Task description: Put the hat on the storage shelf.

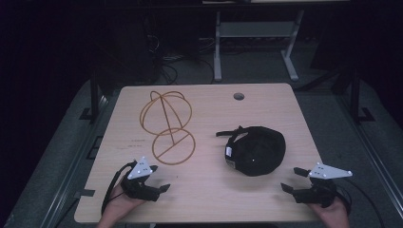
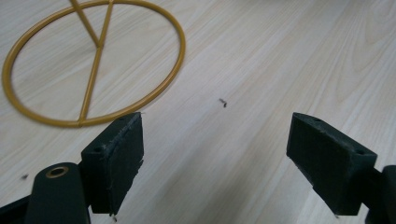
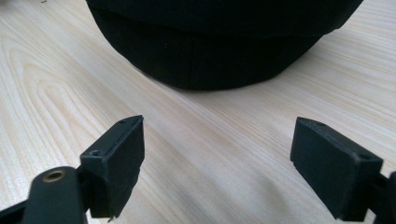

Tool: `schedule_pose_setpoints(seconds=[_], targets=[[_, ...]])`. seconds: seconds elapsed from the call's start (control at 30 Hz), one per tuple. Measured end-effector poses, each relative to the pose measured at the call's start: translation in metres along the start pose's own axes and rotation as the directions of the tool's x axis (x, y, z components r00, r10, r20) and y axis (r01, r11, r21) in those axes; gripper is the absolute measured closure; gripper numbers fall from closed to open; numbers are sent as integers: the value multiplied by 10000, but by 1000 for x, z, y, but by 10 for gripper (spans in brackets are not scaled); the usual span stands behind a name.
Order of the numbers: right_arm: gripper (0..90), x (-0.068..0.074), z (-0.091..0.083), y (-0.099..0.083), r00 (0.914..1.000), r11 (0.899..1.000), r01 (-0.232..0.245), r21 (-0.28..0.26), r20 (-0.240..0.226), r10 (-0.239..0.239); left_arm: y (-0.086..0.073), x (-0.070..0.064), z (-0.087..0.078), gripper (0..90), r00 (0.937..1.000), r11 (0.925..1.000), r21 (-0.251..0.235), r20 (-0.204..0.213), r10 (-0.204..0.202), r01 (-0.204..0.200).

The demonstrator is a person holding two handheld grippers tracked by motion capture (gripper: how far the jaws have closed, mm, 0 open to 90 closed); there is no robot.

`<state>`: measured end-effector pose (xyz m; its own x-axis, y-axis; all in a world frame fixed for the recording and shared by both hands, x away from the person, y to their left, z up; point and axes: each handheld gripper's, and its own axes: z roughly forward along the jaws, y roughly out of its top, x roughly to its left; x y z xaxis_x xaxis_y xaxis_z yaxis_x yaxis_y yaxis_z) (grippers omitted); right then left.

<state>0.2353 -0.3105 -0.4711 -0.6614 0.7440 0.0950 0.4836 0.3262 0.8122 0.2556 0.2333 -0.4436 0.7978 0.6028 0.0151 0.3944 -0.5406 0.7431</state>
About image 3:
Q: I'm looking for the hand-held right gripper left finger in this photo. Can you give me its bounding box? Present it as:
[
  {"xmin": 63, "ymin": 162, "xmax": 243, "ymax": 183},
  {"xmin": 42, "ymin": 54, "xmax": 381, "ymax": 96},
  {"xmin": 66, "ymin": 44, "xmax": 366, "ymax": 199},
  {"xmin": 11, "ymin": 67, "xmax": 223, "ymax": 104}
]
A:
[{"xmin": 79, "ymin": 114, "xmax": 146, "ymax": 219}]

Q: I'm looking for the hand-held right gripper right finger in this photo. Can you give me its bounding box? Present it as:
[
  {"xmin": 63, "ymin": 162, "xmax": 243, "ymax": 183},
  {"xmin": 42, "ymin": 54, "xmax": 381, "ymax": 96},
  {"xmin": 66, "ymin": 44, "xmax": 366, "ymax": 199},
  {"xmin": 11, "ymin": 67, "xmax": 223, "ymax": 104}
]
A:
[{"xmin": 290, "ymin": 116, "xmax": 385, "ymax": 222}]

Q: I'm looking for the black cloth hat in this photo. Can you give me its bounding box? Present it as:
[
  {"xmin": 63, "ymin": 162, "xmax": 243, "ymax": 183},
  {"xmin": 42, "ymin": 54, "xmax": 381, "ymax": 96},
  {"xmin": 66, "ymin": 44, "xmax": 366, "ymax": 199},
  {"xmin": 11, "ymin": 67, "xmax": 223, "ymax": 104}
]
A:
[{"xmin": 85, "ymin": 0, "xmax": 364, "ymax": 91}]

